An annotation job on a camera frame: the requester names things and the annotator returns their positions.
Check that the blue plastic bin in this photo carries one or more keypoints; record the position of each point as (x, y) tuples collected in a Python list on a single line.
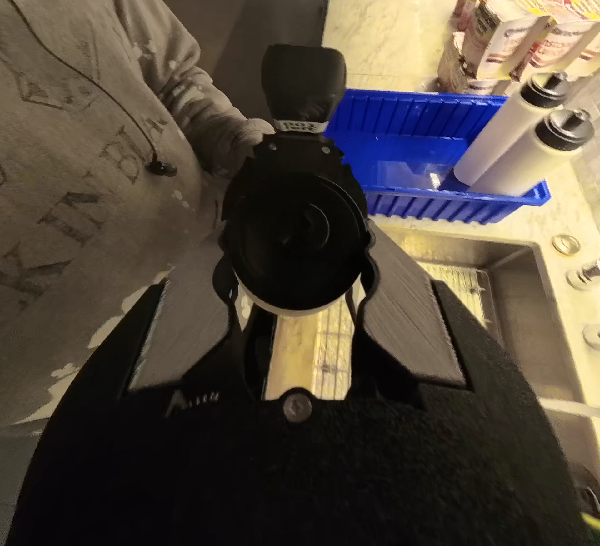
[(403, 152)]

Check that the stack of pink-white cartons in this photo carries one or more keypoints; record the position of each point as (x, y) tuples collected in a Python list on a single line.
[(506, 35)]

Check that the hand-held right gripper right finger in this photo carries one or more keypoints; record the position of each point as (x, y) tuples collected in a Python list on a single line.
[(408, 326)]

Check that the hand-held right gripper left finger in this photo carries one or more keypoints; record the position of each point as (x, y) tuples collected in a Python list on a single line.
[(187, 326)]

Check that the round metal counter disc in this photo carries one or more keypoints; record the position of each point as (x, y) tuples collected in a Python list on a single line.
[(566, 244)]

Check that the stainless steel sink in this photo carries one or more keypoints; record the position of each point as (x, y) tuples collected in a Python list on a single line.
[(515, 302)]

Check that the white plastic sports bottle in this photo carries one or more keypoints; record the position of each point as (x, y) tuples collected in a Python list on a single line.
[(497, 133), (295, 246), (520, 166)]

